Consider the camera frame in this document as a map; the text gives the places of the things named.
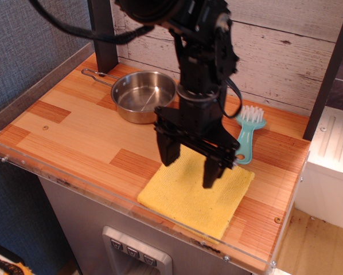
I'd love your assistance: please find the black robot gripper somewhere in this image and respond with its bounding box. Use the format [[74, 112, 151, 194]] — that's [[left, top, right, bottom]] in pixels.
[[155, 96, 239, 188]]

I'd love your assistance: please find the yellow towel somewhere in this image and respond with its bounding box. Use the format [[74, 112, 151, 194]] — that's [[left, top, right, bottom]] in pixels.
[[137, 146, 255, 243]]

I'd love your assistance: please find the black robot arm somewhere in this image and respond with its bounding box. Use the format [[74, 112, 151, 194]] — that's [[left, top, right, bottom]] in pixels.
[[118, 1, 240, 188]]

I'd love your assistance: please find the teal dish brush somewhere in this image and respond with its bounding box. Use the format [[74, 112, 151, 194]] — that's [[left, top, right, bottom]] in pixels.
[[236, 105, 266, 165]]

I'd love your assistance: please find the small steel saucepan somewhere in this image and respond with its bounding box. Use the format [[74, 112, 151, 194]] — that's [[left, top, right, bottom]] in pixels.
[[81, 68, 177, 124]]

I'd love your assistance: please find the clear acrylic edge guard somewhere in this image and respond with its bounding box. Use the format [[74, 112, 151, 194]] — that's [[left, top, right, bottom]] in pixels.
[[0, 130, 310, 274]]

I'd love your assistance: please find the grey cabinet with dispenser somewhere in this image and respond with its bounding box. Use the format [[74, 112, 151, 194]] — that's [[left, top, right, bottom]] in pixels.
[[40, 178, 249, 274]]

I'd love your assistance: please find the orange object bottom left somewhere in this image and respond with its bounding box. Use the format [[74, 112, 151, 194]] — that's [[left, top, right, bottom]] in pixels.
[[17, 264, 33, 275]]

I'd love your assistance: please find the dark left shelf post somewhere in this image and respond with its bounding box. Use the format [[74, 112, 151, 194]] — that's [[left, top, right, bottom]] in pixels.
[[87, 0, 118, 73]]

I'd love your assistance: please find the dark shelf post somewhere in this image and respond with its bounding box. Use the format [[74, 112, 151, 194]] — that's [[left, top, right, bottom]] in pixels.
[[87, 0, 118, 73], [303, 24, 343, 141]]

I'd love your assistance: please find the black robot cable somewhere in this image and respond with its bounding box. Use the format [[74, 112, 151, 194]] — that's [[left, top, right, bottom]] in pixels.
[[29, 0, 155, 44]]

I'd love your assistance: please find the dark right shelf post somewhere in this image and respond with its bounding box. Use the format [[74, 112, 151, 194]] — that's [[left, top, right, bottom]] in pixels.
[[303, 24, 343, 141]]

